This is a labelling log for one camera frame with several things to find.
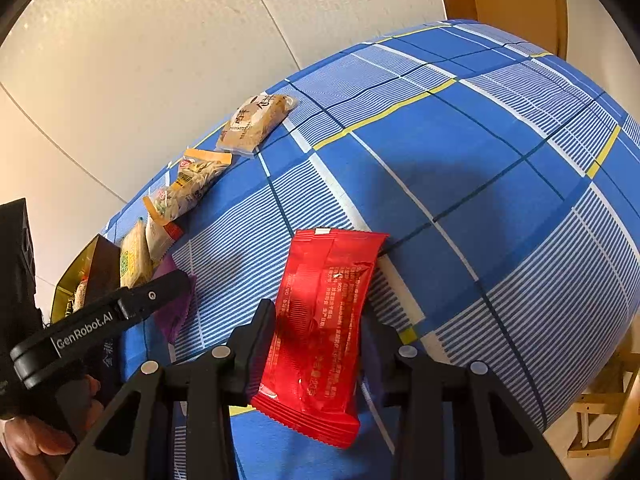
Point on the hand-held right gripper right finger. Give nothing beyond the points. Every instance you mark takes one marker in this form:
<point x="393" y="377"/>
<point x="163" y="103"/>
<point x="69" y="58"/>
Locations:
<point x="387" y="375"/>

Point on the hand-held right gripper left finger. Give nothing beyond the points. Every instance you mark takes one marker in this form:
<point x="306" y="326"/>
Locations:
<point x="252" y="350"/>

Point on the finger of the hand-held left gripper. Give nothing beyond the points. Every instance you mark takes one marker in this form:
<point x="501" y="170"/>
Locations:
<point x="160" y="292"/>

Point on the purple snack packet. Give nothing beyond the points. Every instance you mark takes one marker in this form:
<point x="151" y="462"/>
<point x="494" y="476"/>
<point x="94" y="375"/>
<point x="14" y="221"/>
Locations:
<point x="172" y="310"/>

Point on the yellow green cracker packet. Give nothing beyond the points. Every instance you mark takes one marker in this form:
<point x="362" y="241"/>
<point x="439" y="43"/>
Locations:
<point x="134" y="255"/>

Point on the white red snack packet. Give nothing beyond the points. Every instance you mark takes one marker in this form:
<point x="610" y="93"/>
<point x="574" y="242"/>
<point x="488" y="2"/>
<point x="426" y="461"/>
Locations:
<point x="162" y="237"/>

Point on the gold tin box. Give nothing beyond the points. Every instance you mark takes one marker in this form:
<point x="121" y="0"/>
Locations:
<point x="100" y="270"/>

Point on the orange seed snack packet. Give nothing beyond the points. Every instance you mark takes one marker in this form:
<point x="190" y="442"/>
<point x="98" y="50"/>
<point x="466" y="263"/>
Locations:
<point x="192" y="185"/>

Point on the tan pastry packet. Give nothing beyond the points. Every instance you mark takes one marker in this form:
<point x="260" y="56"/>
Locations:
<point x="255" y="122"/>

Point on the person's left hand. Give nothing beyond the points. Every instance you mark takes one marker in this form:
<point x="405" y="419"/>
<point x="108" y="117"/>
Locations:
<point x="35" y="442"/>

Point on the blue plaid bed sheet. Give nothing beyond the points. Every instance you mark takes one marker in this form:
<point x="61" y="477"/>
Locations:
<point x="475" y="170"/>

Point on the wooden door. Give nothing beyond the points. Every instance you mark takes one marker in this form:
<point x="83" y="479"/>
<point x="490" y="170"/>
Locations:
<point x="500" y="0"/>

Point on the wooden furniture frame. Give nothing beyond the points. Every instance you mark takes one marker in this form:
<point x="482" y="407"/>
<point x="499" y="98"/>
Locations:
<point x="605" y="400"/>

